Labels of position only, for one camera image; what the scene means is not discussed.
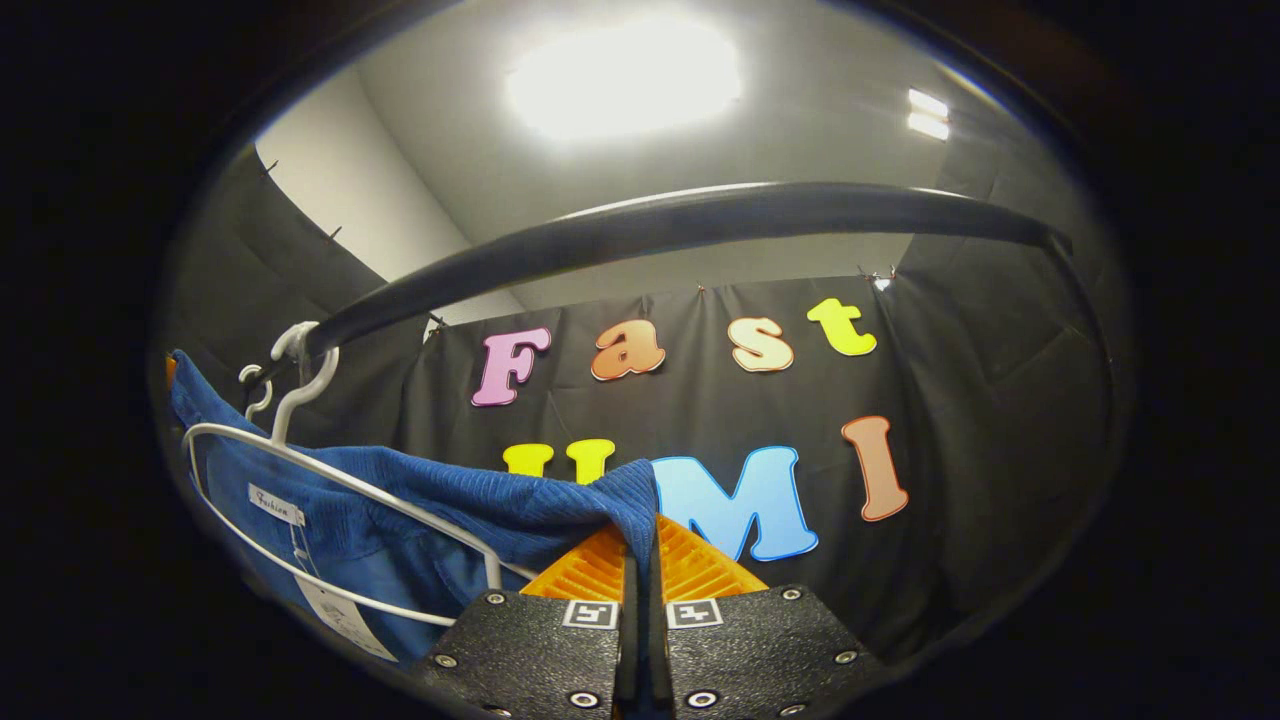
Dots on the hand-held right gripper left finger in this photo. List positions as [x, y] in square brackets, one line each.
[629, 650]

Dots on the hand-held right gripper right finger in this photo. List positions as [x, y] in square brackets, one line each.
[662, 660]

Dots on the black clothes rack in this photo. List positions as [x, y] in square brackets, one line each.
[700, 215]

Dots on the black backdrop cloth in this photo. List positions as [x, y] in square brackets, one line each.
[950, 400]

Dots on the large ceiling light panel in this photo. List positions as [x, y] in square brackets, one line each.
[625, 80]

